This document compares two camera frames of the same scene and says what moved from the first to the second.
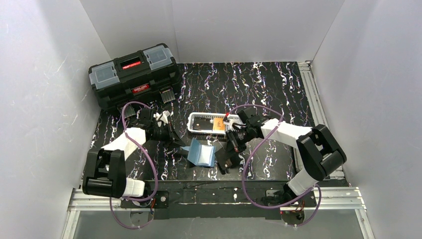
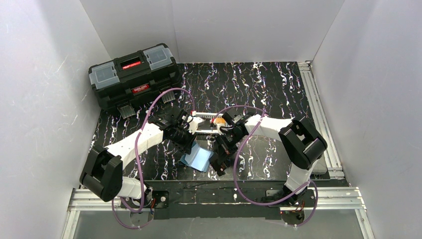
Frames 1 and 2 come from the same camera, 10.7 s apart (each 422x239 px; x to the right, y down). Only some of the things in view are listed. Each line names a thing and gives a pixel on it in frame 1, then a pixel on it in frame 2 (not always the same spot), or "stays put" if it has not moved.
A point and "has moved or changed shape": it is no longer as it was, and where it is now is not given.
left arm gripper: x=167 y=134 -> x=181 y=119
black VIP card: x=223 y=160 has moved or changed shape
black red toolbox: x=129 y=80 stays put
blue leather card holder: x=201 y=155 has moved or changed shape
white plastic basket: x=210 y=123 stays put
